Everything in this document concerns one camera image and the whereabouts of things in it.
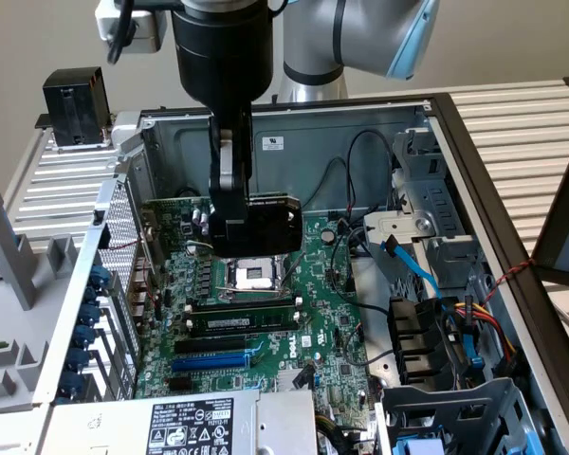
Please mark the green Dell motherboard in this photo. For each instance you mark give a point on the green Dell motherboard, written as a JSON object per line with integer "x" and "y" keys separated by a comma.
{"x": 322, "y": 294}

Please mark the dark framed panel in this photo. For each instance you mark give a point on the dark framed panel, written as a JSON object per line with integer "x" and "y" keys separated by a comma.
{"x": 557, "y": 223}

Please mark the grey parts rack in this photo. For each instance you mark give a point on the grey parts rack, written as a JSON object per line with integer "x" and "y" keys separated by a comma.
{"x": 9, "y": 265}

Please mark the silver finned heat sink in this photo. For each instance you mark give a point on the silver finned heat sink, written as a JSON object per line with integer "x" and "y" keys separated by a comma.
{"x": 284, "y": 379}

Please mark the round coin battery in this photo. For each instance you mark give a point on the round coin battery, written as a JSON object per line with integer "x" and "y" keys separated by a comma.
{"x": 328, "y": 236}

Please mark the blue card retention clip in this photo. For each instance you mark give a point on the blue card retention clip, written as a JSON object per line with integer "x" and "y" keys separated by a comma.
{"x": 102, "y": 277}
{"x": 71, "y": 383}
{"x": 90, "y": 315}
{"x": 83, "y": 336}
{"x": 91, "y": 294}
{"x": 78, "y": 359}

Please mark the short black expansion slot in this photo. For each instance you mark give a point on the short black expansion slot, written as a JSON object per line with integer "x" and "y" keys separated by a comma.
{"x": 180, "y": 384}

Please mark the green graphics card black shroud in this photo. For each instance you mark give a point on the green graphics card black shroud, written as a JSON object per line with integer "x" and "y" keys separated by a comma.
{"x": 275, "y": 232}

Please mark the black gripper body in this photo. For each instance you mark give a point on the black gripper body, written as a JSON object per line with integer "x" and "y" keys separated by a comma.
{"x": 223, "y": 52}

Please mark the silver CPU socket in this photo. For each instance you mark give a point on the silver CPU socket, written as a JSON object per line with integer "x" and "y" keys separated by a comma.
{"x": 256, "y": 279}

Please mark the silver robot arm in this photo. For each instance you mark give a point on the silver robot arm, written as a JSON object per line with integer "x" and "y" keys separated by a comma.
{"x": 322, "y": 42}

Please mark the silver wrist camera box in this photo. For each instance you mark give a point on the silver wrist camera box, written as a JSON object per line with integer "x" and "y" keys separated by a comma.
{"x": 144, "y": 33}

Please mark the open grey PC case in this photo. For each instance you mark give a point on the open grey PC case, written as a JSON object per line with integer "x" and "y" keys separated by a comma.
{"x": 313, "y": 166}

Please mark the white sticker label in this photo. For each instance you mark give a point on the white sticker label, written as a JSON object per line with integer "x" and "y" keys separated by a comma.
{"x": 273, "y": 143}

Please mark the long black expansion slot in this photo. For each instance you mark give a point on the long black expansion slot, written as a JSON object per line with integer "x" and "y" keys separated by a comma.
{"x": 208, "y": 345}

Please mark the grey metal drive cage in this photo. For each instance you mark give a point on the grey metal drive cage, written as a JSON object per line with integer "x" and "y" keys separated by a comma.
{"x": 455, "y": 407}

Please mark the blue plastic drive rail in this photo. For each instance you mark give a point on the blue plastic drive rail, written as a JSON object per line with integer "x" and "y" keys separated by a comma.
{"x": 417, "y": 446}

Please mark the metal rear port block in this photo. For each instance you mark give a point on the metal rear port block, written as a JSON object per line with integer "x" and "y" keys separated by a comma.
{"x": 142, "y": 298}

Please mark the grey metal disk bay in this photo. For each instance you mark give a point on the grey metal disk bay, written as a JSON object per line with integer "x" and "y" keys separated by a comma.
{"x": 436, "y": 199}

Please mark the black plastic box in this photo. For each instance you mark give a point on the black plastic box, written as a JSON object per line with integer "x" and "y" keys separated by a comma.
{"x": 73, "y": 109}

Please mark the black plastic fan shroud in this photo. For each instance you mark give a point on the black plastic fan shroud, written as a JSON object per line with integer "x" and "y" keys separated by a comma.
{"x": 417, "y": 341}

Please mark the thin metal locking lever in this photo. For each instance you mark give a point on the thin metal locking lever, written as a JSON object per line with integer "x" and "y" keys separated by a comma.
{"x": 246, "y": 290}

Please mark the grey power supply with label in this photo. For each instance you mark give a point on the grey power supply with label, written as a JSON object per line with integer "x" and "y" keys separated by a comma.
{"x": 123, "y": 422}

